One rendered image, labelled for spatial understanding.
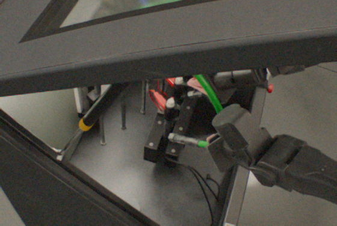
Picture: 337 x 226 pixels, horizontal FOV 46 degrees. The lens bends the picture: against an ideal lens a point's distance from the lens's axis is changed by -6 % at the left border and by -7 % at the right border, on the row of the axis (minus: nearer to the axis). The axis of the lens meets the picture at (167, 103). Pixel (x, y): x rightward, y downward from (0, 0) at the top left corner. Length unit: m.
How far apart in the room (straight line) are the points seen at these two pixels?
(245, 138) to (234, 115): 0.04
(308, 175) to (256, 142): 0.12
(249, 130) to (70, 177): 0.34
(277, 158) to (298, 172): 0.05
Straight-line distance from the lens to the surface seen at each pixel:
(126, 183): 1.29
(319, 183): 0.62
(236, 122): 0.67
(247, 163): 0.72
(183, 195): 1.28
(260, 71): 0.84
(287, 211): 2.29
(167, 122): 1.12
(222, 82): 0.88
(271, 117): 2.56
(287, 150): 0.67
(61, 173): 0.78
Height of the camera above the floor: 1.99
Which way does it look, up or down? 53 degrees down
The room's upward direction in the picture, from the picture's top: 7 degrees clockwise
